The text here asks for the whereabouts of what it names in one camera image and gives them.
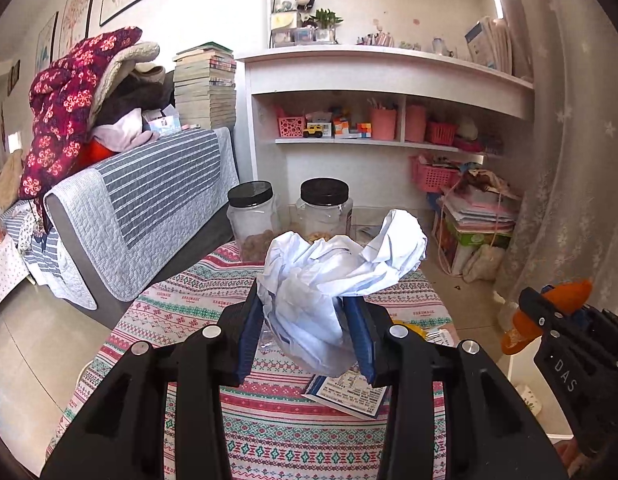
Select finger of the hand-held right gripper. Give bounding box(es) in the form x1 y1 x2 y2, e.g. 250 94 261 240
519 286 577 334

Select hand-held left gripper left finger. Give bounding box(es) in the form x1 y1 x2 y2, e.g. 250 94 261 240
42 282 264 480

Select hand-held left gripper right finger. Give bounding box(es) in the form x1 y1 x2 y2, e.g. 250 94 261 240
345 296 570 480

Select orange snack packet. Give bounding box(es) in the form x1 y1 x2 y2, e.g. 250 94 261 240
500 279 594 356

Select white plastic bin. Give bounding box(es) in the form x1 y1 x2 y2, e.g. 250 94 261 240
504 350 574 438

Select white plastic bag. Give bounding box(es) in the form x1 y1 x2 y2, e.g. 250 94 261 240
256 208 429 376

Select yellow snack packet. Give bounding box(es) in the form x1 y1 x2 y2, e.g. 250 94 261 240
391 321 432 343

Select blue-edged printed booklet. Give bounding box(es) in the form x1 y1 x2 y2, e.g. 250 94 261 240
303 374 390 420

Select white fuzzy bag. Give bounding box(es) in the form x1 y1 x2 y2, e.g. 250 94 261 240
461 245 507 283

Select green cardboard box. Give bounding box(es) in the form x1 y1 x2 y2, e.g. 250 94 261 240
434 210 514 276

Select striped patterned tablecloth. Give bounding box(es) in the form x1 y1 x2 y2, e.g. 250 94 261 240
46 240 457 480

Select grey sofa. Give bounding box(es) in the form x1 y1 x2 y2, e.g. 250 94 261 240
42 127 240 318

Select black-lidded clear plastic jar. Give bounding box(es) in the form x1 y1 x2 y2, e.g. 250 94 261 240
295 178 354 243
226 181 280 263

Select grey striped quilted cover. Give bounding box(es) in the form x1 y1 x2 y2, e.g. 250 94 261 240
44 127 240 311

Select large pink basket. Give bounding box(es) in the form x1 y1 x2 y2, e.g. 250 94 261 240
411 156 462 193

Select white lace curtain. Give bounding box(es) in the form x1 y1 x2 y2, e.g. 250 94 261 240
489 0 618 321

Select small pink basket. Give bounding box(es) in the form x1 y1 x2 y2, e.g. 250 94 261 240
426 121 458 145

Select pink lattice box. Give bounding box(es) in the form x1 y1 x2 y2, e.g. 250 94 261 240
276 116 307 138

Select pink cup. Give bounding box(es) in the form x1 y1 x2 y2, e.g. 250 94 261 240
405 105 428 143
371 106 396 142

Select pale pink garment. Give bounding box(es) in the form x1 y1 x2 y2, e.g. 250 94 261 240
92 110 160 153

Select stack of books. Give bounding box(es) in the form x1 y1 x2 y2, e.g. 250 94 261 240
173 42 237 131

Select white shelf unit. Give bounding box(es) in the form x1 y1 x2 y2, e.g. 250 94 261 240
236 0 536 211

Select upright white books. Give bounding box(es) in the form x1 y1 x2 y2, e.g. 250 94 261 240
464 15 514 75

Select red floral blanket pile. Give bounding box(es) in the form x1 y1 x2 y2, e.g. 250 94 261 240
18 26 144 201

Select beige fleece garment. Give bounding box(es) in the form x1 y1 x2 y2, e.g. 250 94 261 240
92 42 162 126

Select potted green plant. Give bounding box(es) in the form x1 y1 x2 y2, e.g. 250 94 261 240
314 8 344 43

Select dark-haired doll figure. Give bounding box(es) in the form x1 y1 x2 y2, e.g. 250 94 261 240
293 0 315 28

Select small framed picture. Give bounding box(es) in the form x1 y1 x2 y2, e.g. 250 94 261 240
35 11 59 76

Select medium framed picture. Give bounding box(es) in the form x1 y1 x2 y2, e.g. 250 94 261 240
59 0 100 48

